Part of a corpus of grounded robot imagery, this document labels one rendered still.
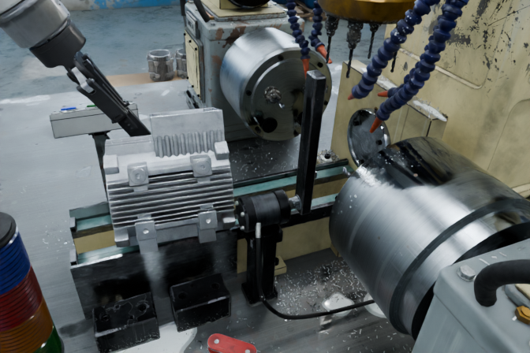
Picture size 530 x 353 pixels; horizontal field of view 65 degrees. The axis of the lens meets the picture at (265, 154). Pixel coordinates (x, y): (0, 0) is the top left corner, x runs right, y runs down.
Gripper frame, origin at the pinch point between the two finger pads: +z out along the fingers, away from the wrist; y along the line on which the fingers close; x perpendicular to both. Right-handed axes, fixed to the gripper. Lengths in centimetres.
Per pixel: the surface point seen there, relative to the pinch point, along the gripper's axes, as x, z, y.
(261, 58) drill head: -28.8, 11.7, 15.9
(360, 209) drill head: -23.0, 13.6, -33.0
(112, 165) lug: 4.2, -2.0, -10.8
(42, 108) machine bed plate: 36, 14, 79
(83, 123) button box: 10.2, -0.1, 13.8
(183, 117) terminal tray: -8.7, 0.1, -7.2
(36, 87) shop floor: 102, 69, 297
